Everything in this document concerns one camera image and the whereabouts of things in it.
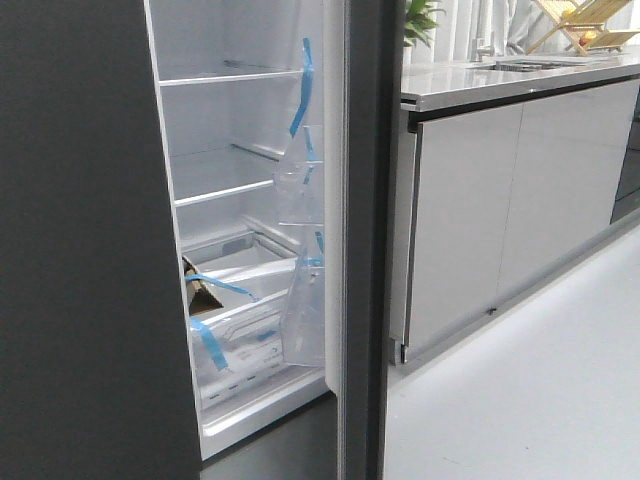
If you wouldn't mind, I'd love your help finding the dark grey fridge door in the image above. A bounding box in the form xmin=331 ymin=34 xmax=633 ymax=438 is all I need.
xmin=1 ymin=1 xmax=200 ymax=479
xmin=324 ymin=1 xmax=405 ymax=479

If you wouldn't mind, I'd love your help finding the clear upper door bin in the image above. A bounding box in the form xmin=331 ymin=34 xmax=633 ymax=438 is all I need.
xmin=274 ymin=125 xmax=324 ymax=225

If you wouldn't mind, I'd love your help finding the clear door bin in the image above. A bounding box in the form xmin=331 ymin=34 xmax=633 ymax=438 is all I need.
xmin=274 ymin=125 xmax=324 ymax=225
xmin=280 ymin=228 xmax=325 ymax=367

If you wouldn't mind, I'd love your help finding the clear lower door bin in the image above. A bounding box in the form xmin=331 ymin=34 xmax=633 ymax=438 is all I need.
xmin=280 ymin=228 xmax=325 ymax=367

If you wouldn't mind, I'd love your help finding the middle glass fridge shelf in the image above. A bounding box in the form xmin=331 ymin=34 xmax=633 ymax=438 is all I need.
xmin=170 ymin=145 xmax=277 ymax=207

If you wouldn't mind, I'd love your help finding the glass fridge shelf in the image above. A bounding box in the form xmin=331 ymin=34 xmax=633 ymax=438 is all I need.
xmin=159 ymin=60 xmax=303 ymax=87
xmin=170 ymin=145 xmax=277 ymax=207

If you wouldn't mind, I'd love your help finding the grey cabinet door left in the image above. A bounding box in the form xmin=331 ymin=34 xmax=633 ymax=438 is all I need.
xmin=406 ymin=104 xmax=523 ymax=354

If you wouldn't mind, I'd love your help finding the grey cabinet door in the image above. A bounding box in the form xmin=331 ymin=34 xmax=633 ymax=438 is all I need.
xmin=498 ymin=80 xmax=639 ymax=296
xmin=406 ymin=104 xmax=523 ymax=354

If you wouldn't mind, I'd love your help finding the white fridge interior body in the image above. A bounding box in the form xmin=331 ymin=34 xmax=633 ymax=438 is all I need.
xmin=145 ymin=1 xmax=331 ymax=459

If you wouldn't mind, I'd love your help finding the upper glass fridge shelf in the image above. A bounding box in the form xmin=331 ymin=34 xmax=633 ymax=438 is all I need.
xmin=159 ymin=60 xmax=303 ymax=87

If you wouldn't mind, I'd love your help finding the grey cabinet door right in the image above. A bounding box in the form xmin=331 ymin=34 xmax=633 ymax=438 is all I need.
xmin=498 ymin=80 xmax=639 ymax=296

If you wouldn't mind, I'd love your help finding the blue tape on cardboard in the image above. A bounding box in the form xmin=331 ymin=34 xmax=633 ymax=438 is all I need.
xmin=185 ymin=274 xmax=260 ymax=302

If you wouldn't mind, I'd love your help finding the brown cardboard piece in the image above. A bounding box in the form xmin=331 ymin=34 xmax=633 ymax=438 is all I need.
xmin=182 ymin=256 xmax=223 ymax=316

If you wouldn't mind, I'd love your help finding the clear crisper drawer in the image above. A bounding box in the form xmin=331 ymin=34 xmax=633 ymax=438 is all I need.
xmin=190 ymin=284 xmax=324 ymax=415

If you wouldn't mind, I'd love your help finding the blue tape on drawer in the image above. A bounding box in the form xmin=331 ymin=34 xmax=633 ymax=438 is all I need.
xmin=190 ymin=317 xmax=228 ymax=371

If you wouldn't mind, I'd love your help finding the grey stone kitchen countertop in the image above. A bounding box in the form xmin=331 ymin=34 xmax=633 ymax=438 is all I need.
xmin=400 ymin=46 xmax=639 ymax=112

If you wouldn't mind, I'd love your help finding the long blue tape strip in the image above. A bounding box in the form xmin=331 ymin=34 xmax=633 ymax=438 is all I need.
xmin=289 ymin=37 xmax=314 ymax=138

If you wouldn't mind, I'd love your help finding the green potted plant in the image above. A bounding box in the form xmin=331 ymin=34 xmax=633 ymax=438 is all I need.
xmin=403 ymin=0 xmax=446 ymax=67

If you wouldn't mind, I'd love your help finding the steel sink faucet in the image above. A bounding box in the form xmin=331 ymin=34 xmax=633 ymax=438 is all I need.
xmin=471 ymin=0 xmax=495 ymax=62

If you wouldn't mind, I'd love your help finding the steel kitchen sink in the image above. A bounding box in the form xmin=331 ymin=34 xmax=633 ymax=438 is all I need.
xmin=473 ymin=57 xmax=596 ymax=73

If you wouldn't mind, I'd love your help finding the black built-in oven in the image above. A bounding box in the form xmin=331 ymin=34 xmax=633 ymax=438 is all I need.
xmin=610 ymin=100 xmax=640 ymax=224

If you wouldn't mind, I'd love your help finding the wooden dish rack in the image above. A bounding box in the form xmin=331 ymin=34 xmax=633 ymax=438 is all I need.
xmin=526 ymin=0 xmax=639 ymax=56

